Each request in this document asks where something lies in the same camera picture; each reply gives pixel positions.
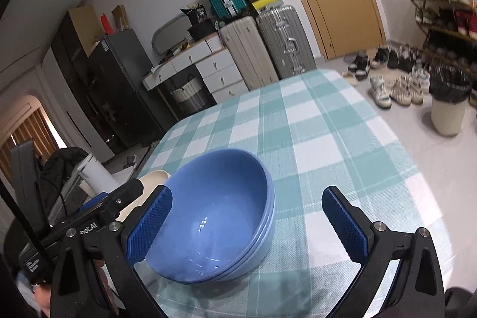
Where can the black refrigerator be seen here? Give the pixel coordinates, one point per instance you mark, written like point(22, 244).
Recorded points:
point(119, 87)

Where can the tall black cabinet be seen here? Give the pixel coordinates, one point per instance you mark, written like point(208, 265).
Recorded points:
point(70, 53)

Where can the brown curtain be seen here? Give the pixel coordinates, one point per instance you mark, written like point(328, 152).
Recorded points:
point(22, 135)

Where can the grey slipper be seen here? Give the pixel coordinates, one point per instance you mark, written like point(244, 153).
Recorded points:
point(130, 160)

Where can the woven laundry basket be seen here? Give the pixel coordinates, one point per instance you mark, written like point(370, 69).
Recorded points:
point(186, 92)

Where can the shoe rack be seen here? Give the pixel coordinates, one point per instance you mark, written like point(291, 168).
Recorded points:
point(443, 5)

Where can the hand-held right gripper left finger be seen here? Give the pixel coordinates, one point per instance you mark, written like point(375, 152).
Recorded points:
point(149, 225)

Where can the flat cardboard piece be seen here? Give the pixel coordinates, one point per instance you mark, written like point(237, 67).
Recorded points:
point(119, 17)

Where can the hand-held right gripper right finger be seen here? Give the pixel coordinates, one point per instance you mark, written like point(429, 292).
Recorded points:
point(344, 225)

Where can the silver suitcase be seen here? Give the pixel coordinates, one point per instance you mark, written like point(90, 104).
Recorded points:
point(287, 42)

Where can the cream plate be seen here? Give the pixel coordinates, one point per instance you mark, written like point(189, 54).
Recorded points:
point(156, 178)

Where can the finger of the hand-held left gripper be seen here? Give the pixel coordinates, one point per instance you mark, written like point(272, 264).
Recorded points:
point(93, 201)
point(128, 191)

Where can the cardboard box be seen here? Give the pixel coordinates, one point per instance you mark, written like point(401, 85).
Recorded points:
point(84, 27)

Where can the bin with black liner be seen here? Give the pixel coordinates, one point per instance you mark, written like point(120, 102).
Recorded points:
point(449, 102)

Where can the beige suitcase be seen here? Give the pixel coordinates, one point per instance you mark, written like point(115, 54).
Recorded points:
point(246, 53)

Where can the white cylinder bin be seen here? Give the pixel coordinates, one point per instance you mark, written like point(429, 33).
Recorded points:
point(97, 176)

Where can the black bag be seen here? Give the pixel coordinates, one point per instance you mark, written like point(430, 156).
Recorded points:
point(199, 25)

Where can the group of sneakers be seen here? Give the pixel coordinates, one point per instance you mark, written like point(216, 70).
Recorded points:
point(391, 79)

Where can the red paper bag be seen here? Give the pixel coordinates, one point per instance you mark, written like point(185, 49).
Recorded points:
point(106, 23)

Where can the yellow shoe box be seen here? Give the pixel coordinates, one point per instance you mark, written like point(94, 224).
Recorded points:
point(267, 1)

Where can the white dresser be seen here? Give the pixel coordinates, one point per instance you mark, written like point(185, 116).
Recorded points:
point(201, 68)

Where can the oval mirror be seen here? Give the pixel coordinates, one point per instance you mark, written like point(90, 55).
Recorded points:
point(171, 35)

